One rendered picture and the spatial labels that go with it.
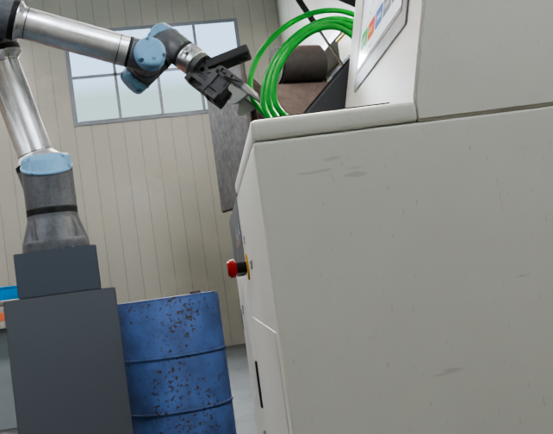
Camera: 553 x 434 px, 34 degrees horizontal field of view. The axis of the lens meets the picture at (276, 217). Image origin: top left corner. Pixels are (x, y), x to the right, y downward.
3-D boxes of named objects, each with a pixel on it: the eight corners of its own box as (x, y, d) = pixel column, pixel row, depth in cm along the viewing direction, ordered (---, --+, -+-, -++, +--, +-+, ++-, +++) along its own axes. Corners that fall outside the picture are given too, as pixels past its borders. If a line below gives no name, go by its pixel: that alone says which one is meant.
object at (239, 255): (237, 275, 253) (229, 219, 254) (252, 274, 253) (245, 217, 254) (245, 272, 191) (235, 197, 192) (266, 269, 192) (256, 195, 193)
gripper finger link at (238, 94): (247, 115, 221) (223, 100, 227) (263, 97, 222) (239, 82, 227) (241, 108, 219) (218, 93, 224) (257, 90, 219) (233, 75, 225)
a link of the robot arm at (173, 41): (146, 52, 239) (168, 31, 241) (176, 76, 236) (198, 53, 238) (139, 35, 232) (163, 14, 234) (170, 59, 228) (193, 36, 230)
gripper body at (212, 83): (223, 111, 231) (189, 85, 235) (245, 86, 232) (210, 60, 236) (215, 100, 224) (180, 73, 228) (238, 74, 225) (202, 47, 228)
